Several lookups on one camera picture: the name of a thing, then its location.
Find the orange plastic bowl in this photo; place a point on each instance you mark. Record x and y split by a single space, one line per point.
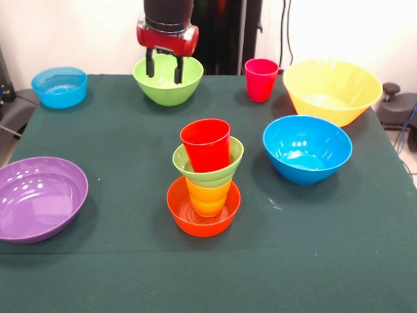
182 218

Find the small green ribbed bowl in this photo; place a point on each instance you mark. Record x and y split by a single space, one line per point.
234 163

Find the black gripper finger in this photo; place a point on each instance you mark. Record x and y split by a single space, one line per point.
150 65
178 71

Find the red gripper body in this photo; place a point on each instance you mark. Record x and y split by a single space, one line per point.
166 40

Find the orange plastic cup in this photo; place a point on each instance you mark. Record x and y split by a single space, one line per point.
208 199

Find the dark green tablecloth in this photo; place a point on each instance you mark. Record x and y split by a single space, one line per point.
208 270

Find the large blue plastic bowl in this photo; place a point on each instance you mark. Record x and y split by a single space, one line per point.
306 146

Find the purple plastic bowl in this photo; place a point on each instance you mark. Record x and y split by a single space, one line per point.
39 202

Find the grey machine base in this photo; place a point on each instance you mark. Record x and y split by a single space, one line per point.
19 107

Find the black equipment rack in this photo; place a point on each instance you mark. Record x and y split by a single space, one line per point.
5 81

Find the large green plastic bowl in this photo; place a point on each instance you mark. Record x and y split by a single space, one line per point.
163 91

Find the grey base with black knob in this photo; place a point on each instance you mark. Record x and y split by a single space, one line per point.
397 107

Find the yellow plastic bowl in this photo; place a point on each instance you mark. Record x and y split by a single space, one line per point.
332 84

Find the pink plastic cup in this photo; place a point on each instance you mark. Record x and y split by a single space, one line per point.
259 84

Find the red plastic cup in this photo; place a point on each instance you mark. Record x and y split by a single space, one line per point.
207 150

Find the small blue plastic bowl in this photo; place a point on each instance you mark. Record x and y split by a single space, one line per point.
60 94

